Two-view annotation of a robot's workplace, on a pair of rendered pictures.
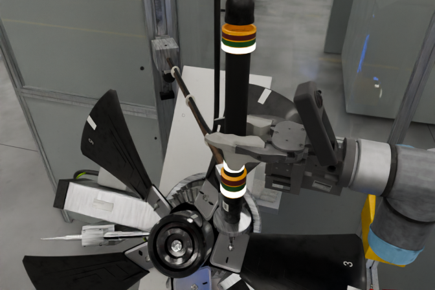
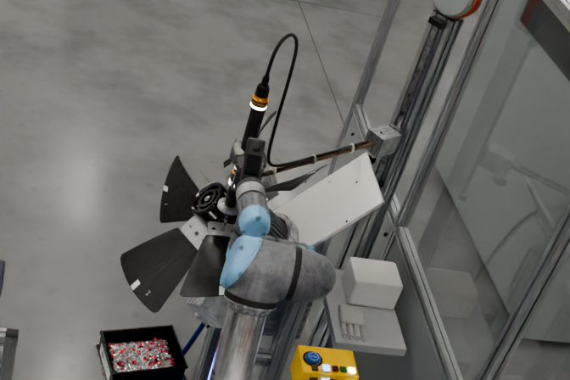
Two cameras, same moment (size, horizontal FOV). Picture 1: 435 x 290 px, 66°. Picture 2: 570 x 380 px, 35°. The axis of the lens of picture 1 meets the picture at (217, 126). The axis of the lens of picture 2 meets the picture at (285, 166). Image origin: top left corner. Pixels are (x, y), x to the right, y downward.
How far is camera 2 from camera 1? 2.17 m
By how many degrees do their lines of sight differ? 47
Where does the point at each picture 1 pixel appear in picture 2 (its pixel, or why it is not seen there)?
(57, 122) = (350, 156)
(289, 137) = not seen: hidden behind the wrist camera
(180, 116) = (327, 181)
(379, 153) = (249, 186)
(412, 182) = (241, 202)
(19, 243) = not seen: hidden behind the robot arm
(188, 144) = (310, 200)
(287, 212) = not seen: outside the picture
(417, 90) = (500, 349)
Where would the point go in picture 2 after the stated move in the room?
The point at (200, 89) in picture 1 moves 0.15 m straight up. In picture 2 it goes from (353, 174) to (368, 133)
